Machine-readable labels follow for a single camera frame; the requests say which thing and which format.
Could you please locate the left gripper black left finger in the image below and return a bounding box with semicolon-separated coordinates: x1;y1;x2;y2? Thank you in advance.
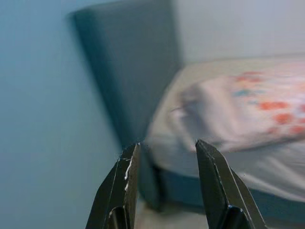
85;142;142;229

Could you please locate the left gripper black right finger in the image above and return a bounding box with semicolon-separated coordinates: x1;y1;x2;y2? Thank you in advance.
194;138;268;229

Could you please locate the pink patterned pillow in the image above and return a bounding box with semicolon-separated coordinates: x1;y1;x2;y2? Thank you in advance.
169;69;305;153

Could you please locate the mattress with beige sheet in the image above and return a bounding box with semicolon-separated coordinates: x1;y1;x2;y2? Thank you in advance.
144;56;305;203

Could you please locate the teal fabric headboard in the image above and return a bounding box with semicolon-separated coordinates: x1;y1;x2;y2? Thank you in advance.
68;0;185;212

